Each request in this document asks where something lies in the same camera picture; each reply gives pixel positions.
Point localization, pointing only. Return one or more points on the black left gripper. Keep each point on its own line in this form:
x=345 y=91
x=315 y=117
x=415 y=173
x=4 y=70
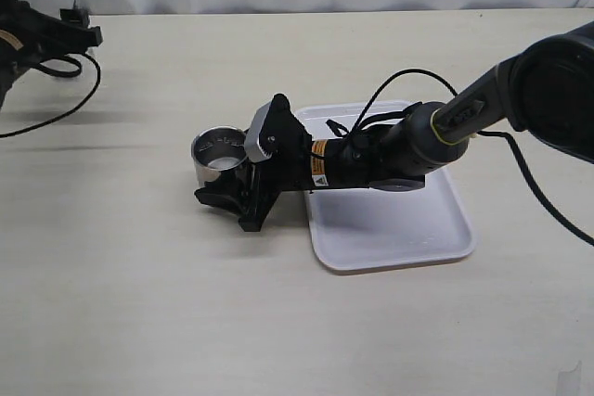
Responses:
x=32 y=40

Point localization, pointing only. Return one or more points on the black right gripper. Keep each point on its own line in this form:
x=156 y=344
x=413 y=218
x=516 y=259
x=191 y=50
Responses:
x=287 y=170

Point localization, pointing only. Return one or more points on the stainless steel cup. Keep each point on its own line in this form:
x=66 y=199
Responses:
x=216 y=151

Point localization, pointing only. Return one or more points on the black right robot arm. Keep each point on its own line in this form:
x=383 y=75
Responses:
x=547 y=91

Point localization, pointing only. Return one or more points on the white plastic tray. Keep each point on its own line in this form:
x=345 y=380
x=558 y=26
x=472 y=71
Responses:
x=357 y=231

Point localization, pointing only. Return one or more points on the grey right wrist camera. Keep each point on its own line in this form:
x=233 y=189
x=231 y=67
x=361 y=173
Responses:
x=254 y=142

